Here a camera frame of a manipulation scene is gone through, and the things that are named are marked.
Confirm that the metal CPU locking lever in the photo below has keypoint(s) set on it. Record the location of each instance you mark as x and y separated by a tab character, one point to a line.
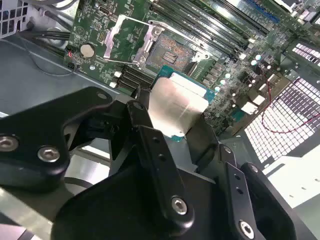
156	22

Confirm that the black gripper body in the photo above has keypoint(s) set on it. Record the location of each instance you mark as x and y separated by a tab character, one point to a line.
112	212

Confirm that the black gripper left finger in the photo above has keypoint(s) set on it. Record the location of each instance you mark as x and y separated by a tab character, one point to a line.
37	130

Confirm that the silver-topped CPU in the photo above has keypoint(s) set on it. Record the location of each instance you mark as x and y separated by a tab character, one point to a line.
175	105

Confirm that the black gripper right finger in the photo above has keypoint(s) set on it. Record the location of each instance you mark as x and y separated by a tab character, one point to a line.
237	207

